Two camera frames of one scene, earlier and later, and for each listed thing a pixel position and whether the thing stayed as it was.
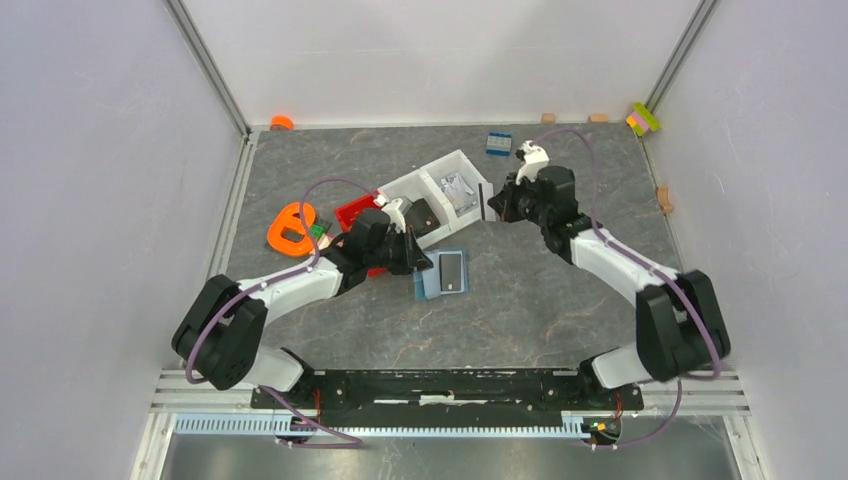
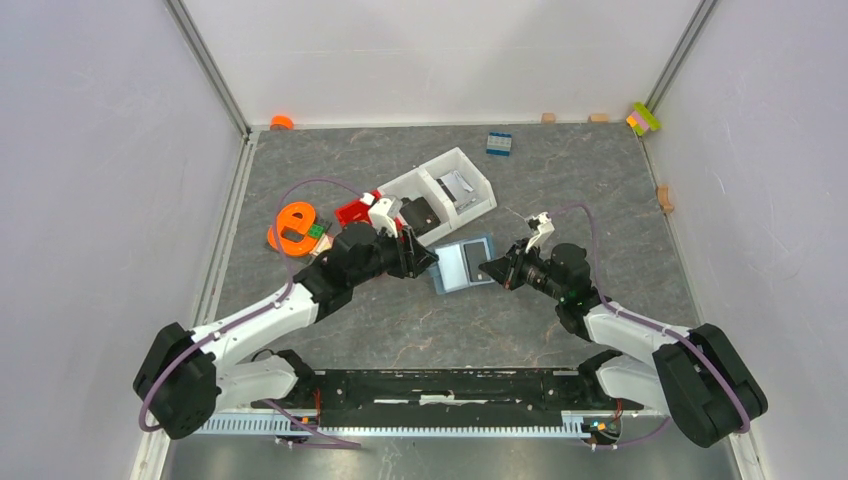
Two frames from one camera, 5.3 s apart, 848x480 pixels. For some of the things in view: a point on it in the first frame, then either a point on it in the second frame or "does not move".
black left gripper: x=413 y=256 does not move
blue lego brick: x=499 y=143 does not move
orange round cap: x=281 y=123 does not move
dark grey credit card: x=450 y=272 -> x=476 y=256
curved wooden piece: x=662 y=194 does not move
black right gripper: x=503 y=202 -> x=506 y=269
